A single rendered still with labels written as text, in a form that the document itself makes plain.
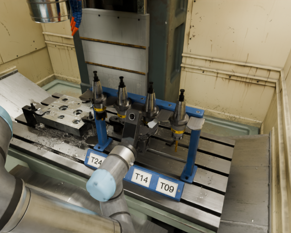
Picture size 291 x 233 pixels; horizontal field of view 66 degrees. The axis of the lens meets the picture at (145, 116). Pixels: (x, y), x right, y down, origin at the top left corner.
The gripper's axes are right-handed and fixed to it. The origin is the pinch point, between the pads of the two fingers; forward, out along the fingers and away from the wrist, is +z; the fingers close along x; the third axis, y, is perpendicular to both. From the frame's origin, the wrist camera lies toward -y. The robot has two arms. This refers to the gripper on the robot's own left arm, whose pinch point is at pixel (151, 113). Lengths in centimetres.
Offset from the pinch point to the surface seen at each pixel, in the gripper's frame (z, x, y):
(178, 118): -3.1, 11.3, -3.8
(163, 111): 0.7, 4.4, -1.8
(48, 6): 6, -45, -31
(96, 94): -2.9, -21.4, -4.3
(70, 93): 79, -118, 65
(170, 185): -8.5, 12.7, 24.8
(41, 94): 49, -121, 50
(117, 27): 54, -45, -12
